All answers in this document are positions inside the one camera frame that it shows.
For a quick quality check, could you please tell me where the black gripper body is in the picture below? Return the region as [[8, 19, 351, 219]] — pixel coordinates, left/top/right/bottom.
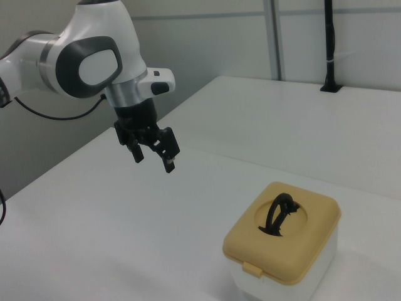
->
[[113, 98, 161, 139]]

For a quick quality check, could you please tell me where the tan lid with black handle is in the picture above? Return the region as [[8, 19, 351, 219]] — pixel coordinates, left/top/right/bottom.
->
[[222, 181, 341, 286]]

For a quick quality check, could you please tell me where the white plastic tool case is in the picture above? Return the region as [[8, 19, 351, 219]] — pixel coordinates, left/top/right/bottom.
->
[[230, 216, 341, 301]]

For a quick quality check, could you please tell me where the black pole with base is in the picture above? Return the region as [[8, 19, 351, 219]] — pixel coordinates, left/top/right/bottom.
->
[[319, 0, 343, 93]]

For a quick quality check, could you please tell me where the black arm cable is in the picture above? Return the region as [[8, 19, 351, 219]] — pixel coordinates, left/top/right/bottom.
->
[[13, 93, 107, 120]]

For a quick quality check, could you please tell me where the black hanging cable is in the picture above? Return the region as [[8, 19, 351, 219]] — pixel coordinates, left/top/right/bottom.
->
[[0, 187, 7, 226]]

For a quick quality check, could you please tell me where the grey metal partition post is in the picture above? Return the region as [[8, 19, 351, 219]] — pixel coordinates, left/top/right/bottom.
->
[[268, 0, 284, 81]]

